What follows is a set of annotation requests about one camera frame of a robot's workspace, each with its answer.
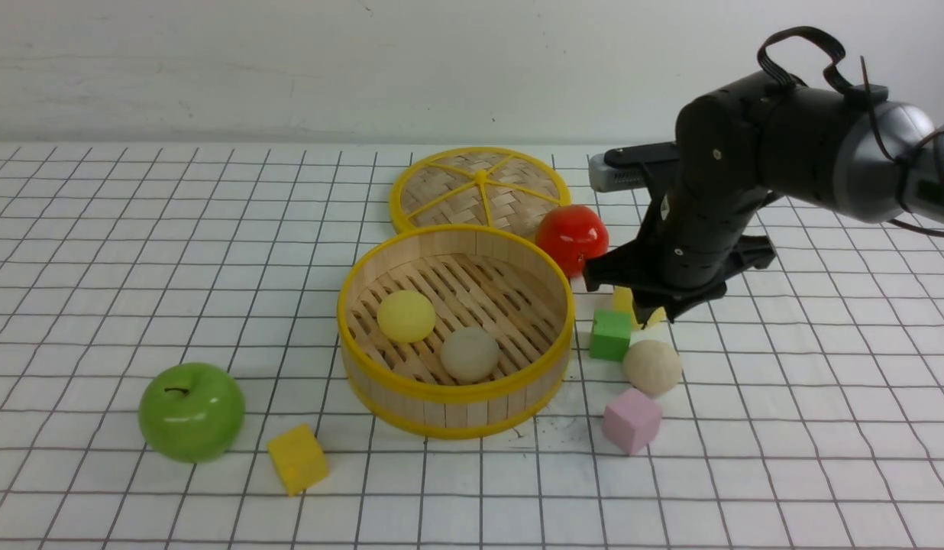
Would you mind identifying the beige bun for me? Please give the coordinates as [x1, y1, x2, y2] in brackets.
[622, 340, 683, 398]
[438, 326, 501, 383]

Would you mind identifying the woven bamboo steamer lid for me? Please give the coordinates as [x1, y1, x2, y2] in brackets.
[389, 147, 572, 239]

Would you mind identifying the red tomato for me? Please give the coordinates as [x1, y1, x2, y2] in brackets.
[534, 205, 609, 279]

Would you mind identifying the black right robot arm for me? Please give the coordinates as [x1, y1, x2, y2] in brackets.
[581, 73, 944, 323]

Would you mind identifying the pink cube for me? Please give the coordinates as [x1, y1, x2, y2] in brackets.
[602, 387, 663, 456]

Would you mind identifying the beige bun front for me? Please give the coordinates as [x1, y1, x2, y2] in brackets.
[438, 326, 501, 383]

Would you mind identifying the bamboo steamer tray yellow rim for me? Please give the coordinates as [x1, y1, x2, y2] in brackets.
[336, 224, 574, 439]

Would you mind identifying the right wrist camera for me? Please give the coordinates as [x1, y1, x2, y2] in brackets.
[587, 142, 681, 197]

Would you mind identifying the green apple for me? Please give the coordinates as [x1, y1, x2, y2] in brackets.
[137, 362, 246, 463]

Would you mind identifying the yellow cube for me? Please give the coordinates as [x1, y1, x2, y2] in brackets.
[267, 422, 329, 497]

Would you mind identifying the green cube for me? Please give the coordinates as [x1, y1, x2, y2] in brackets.
[590, 309, 633, 362]

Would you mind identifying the yellow bun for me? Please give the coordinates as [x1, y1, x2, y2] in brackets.
[612, 286, 668, 331]
[377, 291, 437, 344]

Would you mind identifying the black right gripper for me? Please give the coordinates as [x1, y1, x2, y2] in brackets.
[583, 187, 777, 322]

